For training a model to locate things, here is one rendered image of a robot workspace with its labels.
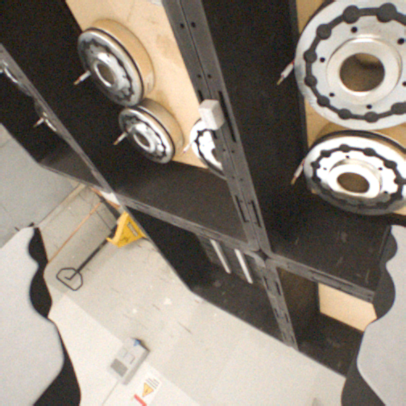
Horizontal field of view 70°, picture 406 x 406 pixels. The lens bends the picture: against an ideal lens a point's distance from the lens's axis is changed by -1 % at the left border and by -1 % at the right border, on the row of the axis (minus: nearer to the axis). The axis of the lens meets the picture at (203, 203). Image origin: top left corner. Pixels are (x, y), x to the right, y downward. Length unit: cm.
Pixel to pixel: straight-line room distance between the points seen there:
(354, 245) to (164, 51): 30
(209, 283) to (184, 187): 41
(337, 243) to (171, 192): 25
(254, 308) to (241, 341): 275
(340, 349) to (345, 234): 40
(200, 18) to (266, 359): 336
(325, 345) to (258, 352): 276
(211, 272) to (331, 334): 33
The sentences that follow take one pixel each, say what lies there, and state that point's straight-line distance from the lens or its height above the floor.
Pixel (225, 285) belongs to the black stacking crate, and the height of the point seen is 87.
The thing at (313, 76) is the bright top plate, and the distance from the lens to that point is 27.
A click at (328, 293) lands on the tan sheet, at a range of 64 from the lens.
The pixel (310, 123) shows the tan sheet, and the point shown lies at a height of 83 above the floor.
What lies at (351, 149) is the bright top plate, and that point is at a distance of 30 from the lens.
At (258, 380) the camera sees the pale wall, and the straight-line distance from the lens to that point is 343.
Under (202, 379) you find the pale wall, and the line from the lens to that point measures 352.
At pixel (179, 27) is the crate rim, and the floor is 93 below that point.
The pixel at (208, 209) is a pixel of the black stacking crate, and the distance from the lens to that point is 42.
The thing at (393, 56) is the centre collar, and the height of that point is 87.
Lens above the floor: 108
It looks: 25 degrees down
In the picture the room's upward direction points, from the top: 143 degrees counter-clockwise
